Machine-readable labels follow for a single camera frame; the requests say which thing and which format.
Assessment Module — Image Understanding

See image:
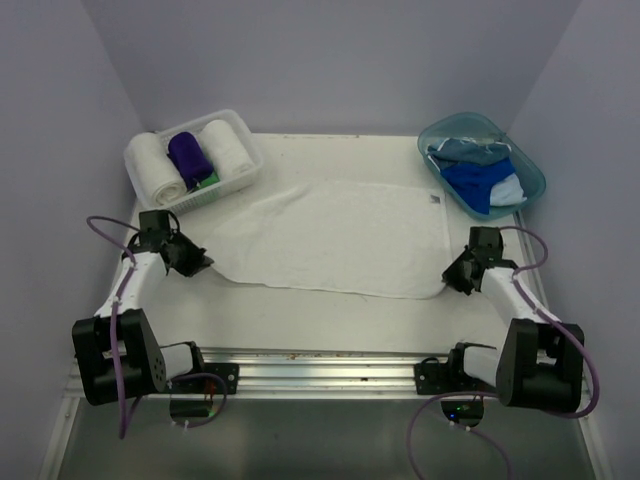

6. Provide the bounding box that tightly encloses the green rolled towel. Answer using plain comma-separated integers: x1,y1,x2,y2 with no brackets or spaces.
198,171,220,189

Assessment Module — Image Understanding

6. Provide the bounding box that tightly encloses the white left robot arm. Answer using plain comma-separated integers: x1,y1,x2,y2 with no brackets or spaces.
72,210,213,406

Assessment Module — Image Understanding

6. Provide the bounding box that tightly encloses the purple towel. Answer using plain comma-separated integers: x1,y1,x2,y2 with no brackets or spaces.
168,132,214,190

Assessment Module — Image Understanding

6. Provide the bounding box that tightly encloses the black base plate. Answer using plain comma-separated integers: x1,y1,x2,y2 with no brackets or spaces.
167,362,240,395
413,357,496,395

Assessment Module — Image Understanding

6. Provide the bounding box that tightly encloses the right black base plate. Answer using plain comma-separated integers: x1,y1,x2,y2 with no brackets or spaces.
413,357,496,395

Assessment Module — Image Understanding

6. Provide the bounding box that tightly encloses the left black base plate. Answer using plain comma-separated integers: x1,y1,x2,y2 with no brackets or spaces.
167,362,240,395

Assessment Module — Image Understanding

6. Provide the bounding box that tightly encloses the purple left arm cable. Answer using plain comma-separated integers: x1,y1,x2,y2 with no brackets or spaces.
87,215,229,440

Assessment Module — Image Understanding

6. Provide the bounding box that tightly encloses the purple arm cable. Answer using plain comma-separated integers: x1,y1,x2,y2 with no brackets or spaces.
87,215,229,440
405,225,601,480

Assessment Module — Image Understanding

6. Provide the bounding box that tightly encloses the teal plastic bin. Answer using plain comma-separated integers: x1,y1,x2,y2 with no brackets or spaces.
417,112,546,221

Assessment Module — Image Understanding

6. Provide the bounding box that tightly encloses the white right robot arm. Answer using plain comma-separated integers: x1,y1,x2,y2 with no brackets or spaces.
442,226,586,418

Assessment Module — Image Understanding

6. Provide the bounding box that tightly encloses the denim blue cloth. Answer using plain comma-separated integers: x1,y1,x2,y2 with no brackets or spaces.
427,138,511,169

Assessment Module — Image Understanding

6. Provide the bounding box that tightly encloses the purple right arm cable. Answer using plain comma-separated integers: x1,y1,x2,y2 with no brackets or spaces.
405,225,601,480

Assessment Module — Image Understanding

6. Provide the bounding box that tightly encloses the aluminium rail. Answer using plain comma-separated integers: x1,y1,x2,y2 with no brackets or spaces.
203,348,446,400

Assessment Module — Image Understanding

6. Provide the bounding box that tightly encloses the light blue towel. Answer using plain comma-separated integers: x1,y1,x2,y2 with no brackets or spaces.
490,182,527,207

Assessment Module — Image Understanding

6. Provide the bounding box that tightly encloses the white plastic basket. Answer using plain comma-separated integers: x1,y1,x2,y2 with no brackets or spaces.
124,109,264,215

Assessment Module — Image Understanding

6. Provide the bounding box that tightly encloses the large white rolled towel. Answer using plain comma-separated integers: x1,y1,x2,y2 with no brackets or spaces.
124,132,188,209

